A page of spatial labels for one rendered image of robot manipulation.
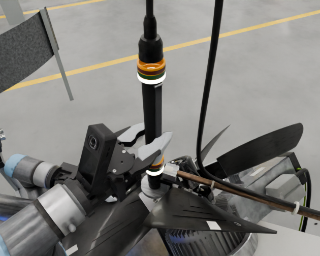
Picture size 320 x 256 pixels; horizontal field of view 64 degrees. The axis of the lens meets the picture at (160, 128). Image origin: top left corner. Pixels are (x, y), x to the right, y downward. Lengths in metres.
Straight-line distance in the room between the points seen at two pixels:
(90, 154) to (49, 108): 2.54
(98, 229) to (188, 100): 2.25
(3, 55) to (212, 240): 1.98
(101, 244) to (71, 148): 1.83
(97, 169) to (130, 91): 2.55
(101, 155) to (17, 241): 0.16
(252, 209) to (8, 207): 0.68
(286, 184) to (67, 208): 0.65
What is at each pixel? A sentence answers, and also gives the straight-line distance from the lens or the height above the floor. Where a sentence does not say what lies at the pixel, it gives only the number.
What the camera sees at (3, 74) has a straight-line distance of 2.34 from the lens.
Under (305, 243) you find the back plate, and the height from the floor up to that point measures 1.21.
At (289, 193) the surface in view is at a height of 1.14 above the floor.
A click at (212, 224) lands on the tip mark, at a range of 0.46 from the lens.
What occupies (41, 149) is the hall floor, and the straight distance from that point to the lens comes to 2.58.
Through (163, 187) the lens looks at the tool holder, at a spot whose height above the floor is 1.31.
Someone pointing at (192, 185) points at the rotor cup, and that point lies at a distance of 0.72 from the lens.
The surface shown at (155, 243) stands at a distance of 0.85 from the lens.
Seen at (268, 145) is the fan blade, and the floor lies 1.32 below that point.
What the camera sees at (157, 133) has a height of 1.49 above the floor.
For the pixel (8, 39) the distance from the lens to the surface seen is 2.30.
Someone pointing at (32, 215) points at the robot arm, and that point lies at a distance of 0.44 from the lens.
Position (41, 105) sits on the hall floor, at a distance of 3.01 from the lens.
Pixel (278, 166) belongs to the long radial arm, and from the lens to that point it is 0.94.
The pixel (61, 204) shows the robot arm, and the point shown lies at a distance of 0.43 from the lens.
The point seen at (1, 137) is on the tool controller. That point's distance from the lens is 1.18.
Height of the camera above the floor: 1.85
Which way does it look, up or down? 47 degrees down
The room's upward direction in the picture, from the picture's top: straight up
